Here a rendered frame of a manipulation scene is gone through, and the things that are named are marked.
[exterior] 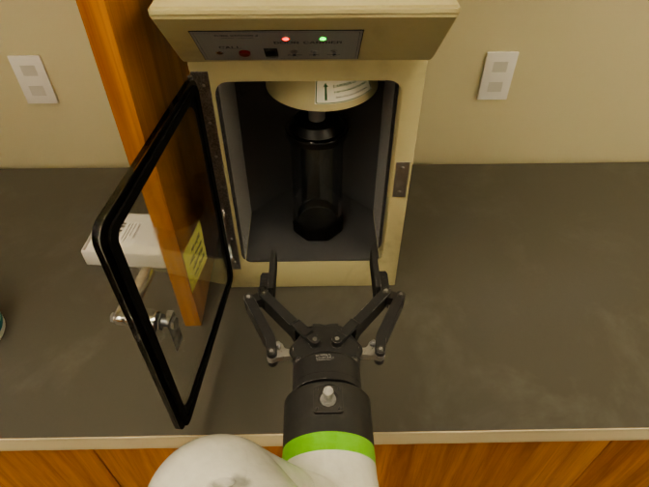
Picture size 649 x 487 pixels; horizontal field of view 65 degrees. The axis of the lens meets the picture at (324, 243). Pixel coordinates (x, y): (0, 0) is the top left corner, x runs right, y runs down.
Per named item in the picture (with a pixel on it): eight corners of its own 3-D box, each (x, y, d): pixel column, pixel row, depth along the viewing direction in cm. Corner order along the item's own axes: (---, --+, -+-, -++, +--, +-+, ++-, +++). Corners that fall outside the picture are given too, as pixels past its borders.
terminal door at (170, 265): (233, 276, 95) (194, 74, 67) (183, 435, 74) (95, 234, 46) (229, 276, 95) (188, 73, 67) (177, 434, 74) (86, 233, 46)
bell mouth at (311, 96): (268, 58, 87) (267, 25, 83) (373, 57, 87) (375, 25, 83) (262, 112, 74) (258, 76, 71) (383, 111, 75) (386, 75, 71)
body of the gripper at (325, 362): (368, 380, 53) (361, 308, 59) (286, 381, 52) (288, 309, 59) (364, 415, 58) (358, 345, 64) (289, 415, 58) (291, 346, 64)
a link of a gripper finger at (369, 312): (327, 337, 58) (337, 344, 58) (384, 281, 65) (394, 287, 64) (327, 357, 61) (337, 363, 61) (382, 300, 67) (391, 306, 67)
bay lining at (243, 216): (253, 179, 112) (233, 14, 87) (371, 178, 112) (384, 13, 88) (242, 260, 95) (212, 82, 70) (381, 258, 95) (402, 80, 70)
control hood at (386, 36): (183, 53, 67) (167, -30, 60) (430, 51, 67) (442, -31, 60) (165, 98, 59) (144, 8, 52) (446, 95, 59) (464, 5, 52)
